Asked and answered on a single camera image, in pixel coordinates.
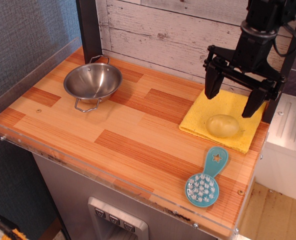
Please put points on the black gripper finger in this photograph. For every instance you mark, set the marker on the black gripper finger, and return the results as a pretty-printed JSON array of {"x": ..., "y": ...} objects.
[
  {"x": 255, "y": 100},
  {"x": 213, "y": 78}
]

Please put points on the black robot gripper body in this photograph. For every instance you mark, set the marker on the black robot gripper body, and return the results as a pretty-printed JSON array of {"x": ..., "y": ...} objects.
[{"x": 247, "y": 65}]

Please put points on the yellow toy potato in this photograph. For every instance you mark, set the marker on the yellow toy potato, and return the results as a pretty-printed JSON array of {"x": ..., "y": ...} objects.
[{"x": 222, "y": 125}]

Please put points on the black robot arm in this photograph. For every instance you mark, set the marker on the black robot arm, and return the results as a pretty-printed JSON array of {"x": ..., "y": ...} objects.
[{"x": 266, "y": 17}]

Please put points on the small steel pot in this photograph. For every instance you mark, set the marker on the small steel pot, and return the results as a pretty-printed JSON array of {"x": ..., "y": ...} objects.
[{"x": 93, "y": 83}]

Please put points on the yellow folded cloth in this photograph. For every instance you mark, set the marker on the yellow folded cloth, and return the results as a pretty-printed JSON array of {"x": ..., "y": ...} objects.
[{"x": 224, "y": 103}]

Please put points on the white cabinet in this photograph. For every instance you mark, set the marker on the white cabinet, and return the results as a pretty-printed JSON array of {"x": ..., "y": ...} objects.
[{"x": 276, "y": 169}]

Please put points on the teal scrub brush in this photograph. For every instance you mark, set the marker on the teal scrub brush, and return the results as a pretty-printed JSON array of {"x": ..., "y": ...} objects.
[{"x": 201, "y": 189}]

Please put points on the silver dispenser button panel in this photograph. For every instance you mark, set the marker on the silver dispenser button panel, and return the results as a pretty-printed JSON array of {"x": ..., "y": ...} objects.
[{"x": 110, "y": 222}]

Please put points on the grey toy fridge cabinet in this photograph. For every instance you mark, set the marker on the grey toy fridge cabinet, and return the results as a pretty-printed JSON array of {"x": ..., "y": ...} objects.
[{"x": 71, "y": 191}]

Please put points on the clear acrylic table guard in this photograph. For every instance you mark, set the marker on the clear acrylic table guard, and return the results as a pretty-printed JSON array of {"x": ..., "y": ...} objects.
[{"x": 131, "y": 143}]

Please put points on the yellow black object corner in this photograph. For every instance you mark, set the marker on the yellow black object corner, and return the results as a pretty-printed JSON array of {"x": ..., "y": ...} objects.
[{"x": 9, "y": 230}]

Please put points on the right dark frame post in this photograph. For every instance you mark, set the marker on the right dark frame post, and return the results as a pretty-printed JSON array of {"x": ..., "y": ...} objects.
[{"x": 272, "y": 105}]

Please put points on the dark frame post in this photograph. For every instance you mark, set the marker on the dark frame post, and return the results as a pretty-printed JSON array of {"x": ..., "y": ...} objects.
[
  {"x": 89, "y": 28},
  {"x": 272, "y": 105}
]

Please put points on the left dark frame post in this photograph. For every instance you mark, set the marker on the left dark frame post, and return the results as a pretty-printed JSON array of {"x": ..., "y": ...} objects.
[{"x": 89, "y": 28}]

